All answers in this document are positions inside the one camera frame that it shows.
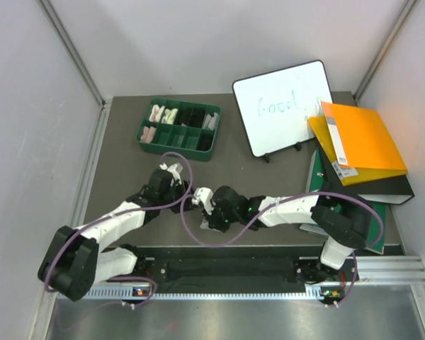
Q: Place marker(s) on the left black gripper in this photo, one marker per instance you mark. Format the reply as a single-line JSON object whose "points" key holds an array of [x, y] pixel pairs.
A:
{"points": [[179, 187]]}

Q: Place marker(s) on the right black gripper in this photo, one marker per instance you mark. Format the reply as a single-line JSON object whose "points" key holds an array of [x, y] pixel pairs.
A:
{"points": [[214, 222]]}

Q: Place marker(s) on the grey underwear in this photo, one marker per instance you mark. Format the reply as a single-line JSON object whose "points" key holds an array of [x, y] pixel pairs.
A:
{"points": [[205, 225]]}

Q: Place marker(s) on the black underwear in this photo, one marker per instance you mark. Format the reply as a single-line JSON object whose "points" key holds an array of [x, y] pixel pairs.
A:
{"points": [[205, 141], [191, 117]]}

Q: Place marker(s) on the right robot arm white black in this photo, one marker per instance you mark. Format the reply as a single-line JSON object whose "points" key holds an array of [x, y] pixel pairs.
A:
{"points": [[351, 223]]}

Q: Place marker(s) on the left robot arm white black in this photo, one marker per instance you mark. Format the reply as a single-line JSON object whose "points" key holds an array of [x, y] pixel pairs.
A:
{"points": [[78, 258]]}

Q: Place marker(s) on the black rolled underwear in tray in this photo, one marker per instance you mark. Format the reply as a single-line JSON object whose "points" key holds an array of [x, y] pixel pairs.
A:
{"points": [[191, 117]]}

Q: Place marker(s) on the pink rolled socks bottom-left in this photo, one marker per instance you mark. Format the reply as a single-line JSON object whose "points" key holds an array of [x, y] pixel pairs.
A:
{"points": [[148, 134]]}

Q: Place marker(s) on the green compartment tray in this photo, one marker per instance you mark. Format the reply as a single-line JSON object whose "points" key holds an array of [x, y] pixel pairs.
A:
{"points": [[177, 138]]}

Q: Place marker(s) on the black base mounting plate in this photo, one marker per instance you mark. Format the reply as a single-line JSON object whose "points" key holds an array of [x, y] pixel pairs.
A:
{"points": [[277, 269]]}

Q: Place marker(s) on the cream rolled socks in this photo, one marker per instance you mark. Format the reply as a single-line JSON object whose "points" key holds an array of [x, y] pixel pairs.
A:
{"points": [[169, 116]]}

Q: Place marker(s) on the pink rolled socks top-left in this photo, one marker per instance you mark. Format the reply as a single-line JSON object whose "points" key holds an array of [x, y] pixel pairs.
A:
{"points": [[156, 113]]}

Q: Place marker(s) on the grey rolled socks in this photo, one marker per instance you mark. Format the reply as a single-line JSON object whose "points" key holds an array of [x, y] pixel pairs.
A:
{"points": [[211, 121]]}

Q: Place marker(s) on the green binder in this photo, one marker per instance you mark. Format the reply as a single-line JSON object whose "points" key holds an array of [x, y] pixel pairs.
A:
{"points": [[315, 180]]}

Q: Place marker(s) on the orange binder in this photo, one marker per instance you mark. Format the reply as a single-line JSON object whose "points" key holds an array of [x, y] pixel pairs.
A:
{"points": [[357, 144]]}

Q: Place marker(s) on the black binder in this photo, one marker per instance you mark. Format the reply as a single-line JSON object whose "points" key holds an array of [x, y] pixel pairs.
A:
{"points": [[395, 190]]}

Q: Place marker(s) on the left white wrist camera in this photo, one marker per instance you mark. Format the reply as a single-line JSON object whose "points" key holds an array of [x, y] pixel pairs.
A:
{"points": [[175, 170]]}

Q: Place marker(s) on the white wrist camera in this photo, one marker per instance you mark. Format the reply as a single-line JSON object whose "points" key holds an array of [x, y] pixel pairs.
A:
{"points": [[175, 170], [203, 196]]}

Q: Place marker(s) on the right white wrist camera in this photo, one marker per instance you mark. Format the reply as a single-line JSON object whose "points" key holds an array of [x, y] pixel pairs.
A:
{"points": [[203, 196]]}

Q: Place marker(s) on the white slotted cable duct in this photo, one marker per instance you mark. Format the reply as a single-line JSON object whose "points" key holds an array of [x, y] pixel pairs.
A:
{"points": [[130, 292]]}

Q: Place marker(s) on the aluminium frame rail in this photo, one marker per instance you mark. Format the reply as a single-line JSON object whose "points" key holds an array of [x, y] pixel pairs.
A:
{"points": [[55, 21]]}

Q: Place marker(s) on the white whiteboard black frame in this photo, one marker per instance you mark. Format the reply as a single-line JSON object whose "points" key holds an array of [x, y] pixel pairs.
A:
{"points": [[275, 106]]}

